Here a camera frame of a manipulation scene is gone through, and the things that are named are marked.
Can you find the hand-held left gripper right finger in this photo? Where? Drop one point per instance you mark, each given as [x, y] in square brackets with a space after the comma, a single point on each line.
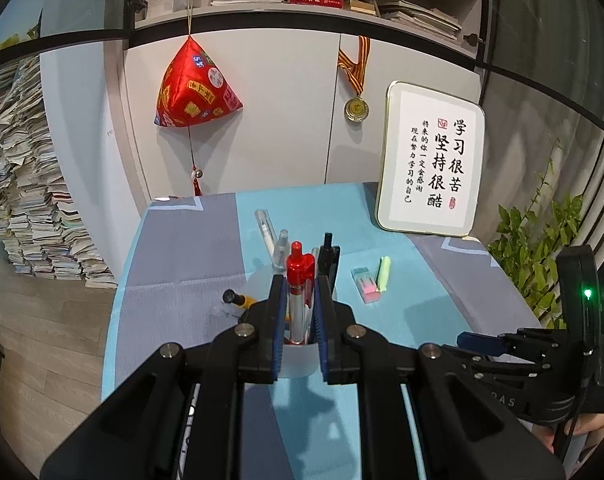
[321, 330]

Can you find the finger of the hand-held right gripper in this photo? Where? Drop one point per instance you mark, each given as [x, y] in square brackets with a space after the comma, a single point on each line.
[486, 367]
[481, 343]

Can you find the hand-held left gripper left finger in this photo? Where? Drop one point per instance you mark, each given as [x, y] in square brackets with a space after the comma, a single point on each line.
[282, 330]

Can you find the white translucent pen holder cup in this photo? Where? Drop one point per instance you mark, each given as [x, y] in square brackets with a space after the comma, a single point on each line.
[299, 360]

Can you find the red pen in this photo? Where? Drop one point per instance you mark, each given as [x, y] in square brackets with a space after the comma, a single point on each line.
[296, 267]

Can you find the black pen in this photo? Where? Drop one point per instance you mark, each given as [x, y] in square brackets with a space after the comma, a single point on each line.
[327, 257]

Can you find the clear pen with grey cap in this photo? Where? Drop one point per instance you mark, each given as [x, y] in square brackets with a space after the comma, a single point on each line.
[282, 247]

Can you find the person's right hand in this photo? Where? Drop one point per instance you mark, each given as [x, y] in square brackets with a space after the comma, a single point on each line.
[589, 429]

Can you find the yellow black marker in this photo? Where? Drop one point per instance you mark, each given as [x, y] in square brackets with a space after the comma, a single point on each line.
[237, 299]

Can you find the pink and teal eraser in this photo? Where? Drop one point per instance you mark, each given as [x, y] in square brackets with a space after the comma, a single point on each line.
[366, 282]

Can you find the green potted plant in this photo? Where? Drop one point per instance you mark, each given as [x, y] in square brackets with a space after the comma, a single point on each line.
[536, 250]

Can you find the green highlighter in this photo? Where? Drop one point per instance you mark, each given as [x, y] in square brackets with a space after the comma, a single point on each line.
[384, 270]

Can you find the clear plastic pen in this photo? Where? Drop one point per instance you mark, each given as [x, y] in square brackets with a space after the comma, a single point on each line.
[266, 227]

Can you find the blue and grey table mat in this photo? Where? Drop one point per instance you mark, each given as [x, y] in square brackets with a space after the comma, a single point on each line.
[182, 260]

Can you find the framed calligraphy board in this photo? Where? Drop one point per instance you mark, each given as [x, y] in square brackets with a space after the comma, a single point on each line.
[431, 160]

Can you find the gold medal with striped ribbon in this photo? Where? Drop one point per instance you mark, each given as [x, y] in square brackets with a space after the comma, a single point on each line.
[356, 105]

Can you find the red hanging pyramid ornament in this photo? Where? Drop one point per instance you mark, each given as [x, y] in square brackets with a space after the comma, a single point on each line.
[192, 90]

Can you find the tall pile of books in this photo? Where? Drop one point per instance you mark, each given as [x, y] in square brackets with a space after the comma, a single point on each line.
[32, 200]

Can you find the tan book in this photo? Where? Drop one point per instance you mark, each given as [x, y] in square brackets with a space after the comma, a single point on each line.
[362, 6]

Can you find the slanted stack of booklets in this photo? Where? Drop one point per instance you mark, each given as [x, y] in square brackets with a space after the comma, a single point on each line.
[421, 15]

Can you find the glass cabinet door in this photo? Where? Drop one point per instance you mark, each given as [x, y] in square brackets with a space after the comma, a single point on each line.
[57, 5]

